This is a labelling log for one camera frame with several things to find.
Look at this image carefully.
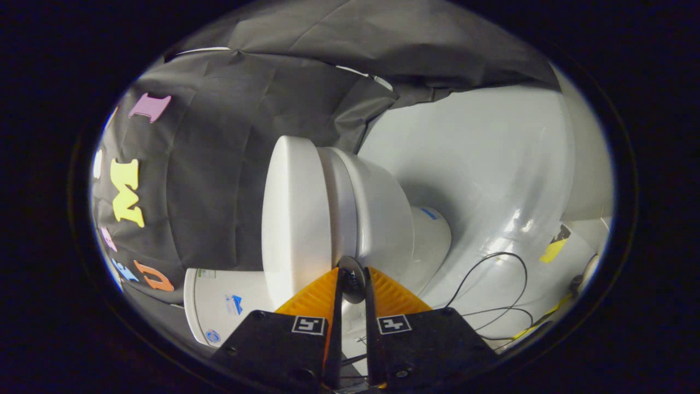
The black backdrop cloth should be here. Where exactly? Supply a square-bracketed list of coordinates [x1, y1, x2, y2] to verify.
[90, 0, 561, 359]

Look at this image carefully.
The yellow and black floor tape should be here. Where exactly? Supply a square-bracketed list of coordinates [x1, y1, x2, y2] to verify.
[539, 224, 572, 264]

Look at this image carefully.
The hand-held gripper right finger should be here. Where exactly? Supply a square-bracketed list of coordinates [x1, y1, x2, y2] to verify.
[364, 266, 498, 392]

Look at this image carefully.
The black cable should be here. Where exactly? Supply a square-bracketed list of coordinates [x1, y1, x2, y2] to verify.
[446, 252, 534, 341]

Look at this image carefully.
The white toilet seat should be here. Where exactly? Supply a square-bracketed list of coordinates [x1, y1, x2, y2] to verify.
[317, 147, 361, 269]

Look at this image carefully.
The white toilet lid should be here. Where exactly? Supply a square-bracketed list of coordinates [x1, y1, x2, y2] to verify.
[261, 135, 366, 310]

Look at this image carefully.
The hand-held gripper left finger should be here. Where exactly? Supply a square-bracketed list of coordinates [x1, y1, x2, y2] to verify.
[211, 266, 345, 394]

